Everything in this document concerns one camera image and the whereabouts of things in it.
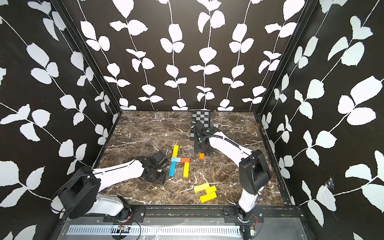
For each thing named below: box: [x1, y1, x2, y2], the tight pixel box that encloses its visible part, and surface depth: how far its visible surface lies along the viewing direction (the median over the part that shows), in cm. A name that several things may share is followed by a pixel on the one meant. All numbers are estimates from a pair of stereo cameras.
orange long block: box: [198, 152, 205, 160], surface depth 97 cm
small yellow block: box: [201, 183, 217, 194], surface depth 84 cm
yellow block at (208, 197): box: [200, 191, 218, 203], surface depth 81 cm
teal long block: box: [169, 161, 176, 177], surface depth 90 cm
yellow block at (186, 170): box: [183, 162, 190, 178], surface depth 91 cm
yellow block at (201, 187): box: [193, 182, 210, 193], surface depth 84 cm
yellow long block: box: [172, 145, 180, 158], surface depth 100 cm
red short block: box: [180, 157, 191, 164], surface depth 95 cm
